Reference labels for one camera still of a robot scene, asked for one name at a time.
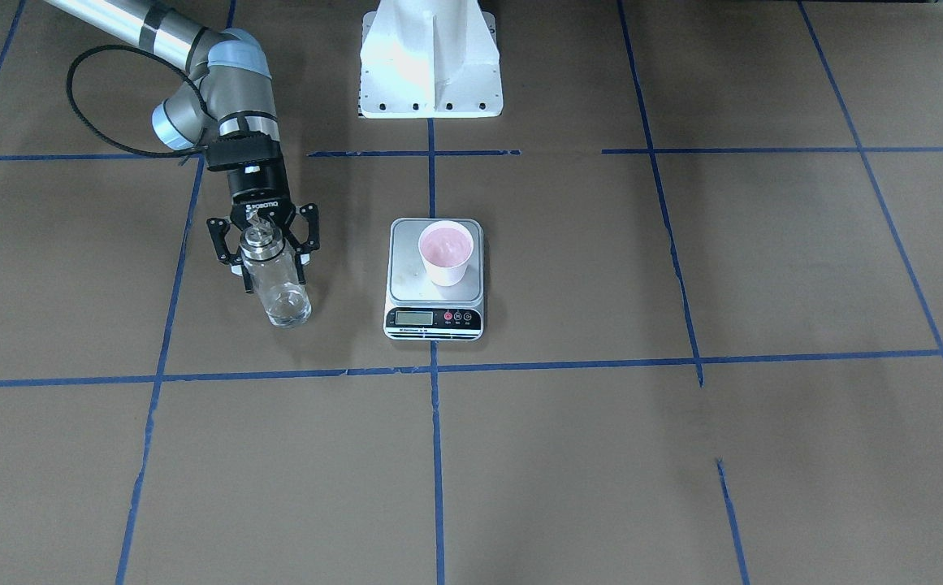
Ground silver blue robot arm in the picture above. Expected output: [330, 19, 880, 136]
[54, 1, 320, 292]

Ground black camera cable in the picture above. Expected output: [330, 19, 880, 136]
[65, 44, 214, 158]

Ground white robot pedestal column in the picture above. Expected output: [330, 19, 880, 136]
[357, 1, 504, 119]

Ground pink plastic cup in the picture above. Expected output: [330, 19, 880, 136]
[417, 221, 475, 288]

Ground clear glass sauce bottle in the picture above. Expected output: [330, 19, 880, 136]
[240, 214, 312, 328]

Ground silver kitchen scale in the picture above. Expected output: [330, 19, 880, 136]
[383, 218, 486, 341]

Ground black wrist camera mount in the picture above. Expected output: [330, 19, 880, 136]
[203, 131, 283, 171]

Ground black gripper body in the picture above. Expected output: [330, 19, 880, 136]
[226, 155, 296, 233]

